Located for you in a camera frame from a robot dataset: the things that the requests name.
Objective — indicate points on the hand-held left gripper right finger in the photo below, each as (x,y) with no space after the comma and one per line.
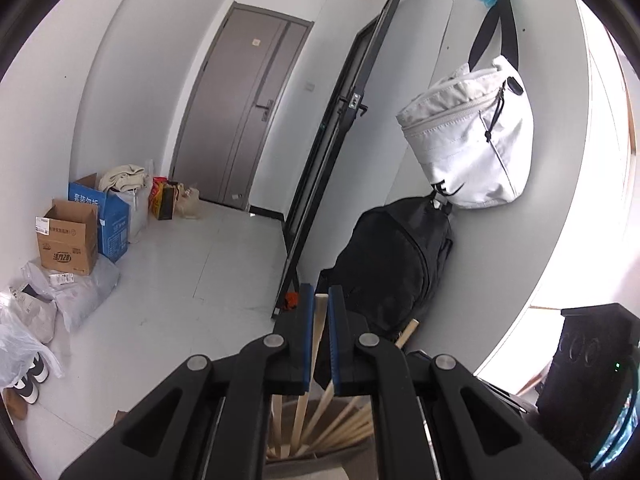
(334,340)

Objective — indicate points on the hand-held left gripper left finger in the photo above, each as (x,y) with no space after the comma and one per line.
(306,335)

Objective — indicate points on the pile of wooden chopsticks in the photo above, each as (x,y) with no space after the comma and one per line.
(345,425)

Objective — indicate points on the grey divided utensil holder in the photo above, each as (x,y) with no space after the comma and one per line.
(310,467)

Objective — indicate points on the small orange object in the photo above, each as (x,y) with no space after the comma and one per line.
(291,302)

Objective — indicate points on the black backpack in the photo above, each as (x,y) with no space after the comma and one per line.
(390,260)

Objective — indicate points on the bright window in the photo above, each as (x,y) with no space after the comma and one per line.
(590,210)

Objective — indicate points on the beige plastic bag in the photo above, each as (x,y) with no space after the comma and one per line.
(190,205)

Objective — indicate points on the red and black paper bag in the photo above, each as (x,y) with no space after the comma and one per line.
(162,202)

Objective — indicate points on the black framed door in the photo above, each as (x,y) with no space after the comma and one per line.
(340,135)

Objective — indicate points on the white sack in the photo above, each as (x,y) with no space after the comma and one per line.
(137,210)

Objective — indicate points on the blue cardboard box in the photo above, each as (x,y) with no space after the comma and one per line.
(115,225)

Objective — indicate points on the grey plastic parcel bag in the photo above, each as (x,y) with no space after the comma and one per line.
(85,295)

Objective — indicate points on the white sling bag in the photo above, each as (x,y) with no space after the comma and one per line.
(465,150)

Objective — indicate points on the grey entrance door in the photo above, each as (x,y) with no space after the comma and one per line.
(240,110)

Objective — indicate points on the beige folded cloth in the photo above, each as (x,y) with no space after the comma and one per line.
(122,176)

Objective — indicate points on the brown cardboard box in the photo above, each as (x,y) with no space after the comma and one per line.
(67,250)

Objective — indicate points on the black and white sneaker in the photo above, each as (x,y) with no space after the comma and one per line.
(40,367)
(25,391)

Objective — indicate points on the whitish plastic parcel bag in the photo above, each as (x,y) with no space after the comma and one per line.
(30,315)

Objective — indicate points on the clear white plastic bag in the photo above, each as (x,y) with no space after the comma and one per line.
(20,355)

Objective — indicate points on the brown suede shoe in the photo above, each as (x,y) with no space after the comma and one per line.
(15,402)

